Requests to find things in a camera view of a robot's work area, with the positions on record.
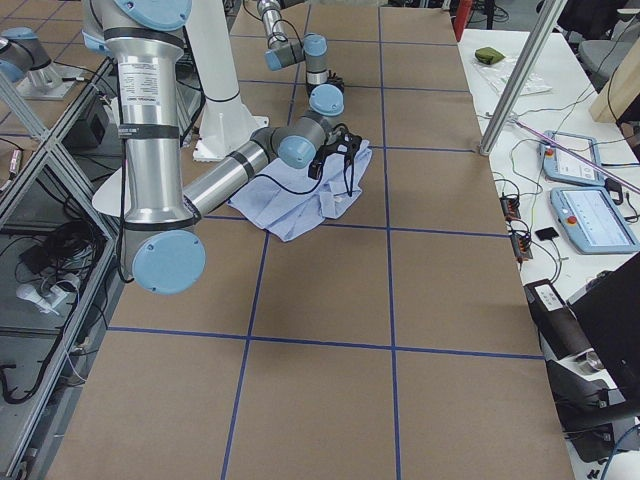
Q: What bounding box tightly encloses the lower teach pendant tablet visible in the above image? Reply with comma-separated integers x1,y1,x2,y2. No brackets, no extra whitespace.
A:
549,187,639,255

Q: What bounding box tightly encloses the aluminium frame post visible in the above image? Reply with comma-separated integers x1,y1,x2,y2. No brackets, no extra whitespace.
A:
478,0,567,156

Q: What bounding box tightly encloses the green fabric pouch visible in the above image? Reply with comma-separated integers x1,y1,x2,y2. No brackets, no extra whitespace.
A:
474,47,505,65

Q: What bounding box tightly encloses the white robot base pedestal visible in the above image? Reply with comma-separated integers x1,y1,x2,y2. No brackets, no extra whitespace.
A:
92,0,271,221

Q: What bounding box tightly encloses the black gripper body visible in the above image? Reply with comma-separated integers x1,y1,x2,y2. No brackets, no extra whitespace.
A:
307,124,362,195
325,70,345,92

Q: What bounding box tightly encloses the white power strip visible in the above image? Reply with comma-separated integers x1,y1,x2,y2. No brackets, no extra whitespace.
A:
16,280,79,316

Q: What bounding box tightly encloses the black monitor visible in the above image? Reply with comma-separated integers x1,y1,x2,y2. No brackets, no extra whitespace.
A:
570,255,639,398

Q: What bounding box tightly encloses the clear plastic bag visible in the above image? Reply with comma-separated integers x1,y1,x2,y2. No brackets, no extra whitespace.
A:
477,62,554,95

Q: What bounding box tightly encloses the upper teach pendant tablet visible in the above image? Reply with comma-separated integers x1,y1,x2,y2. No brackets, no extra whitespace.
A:
539,130,605,187

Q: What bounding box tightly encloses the teach pendant tablet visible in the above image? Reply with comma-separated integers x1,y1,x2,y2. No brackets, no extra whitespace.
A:
549,187,639,255
539,130,605,187

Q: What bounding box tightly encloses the black device with label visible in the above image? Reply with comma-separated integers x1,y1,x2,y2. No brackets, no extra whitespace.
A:
523,279,593,359

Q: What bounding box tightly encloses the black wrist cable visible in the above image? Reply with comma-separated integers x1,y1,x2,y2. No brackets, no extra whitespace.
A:
252,122,351,196

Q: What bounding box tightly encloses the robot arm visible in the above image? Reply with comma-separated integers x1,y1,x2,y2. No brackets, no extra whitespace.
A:
256,0,344,95
83,1,361,295

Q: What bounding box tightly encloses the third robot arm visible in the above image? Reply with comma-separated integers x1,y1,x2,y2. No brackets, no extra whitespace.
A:
1,27,80,100

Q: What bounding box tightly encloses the light blue striped shirt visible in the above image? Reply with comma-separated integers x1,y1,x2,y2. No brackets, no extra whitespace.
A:
228,140,372,242

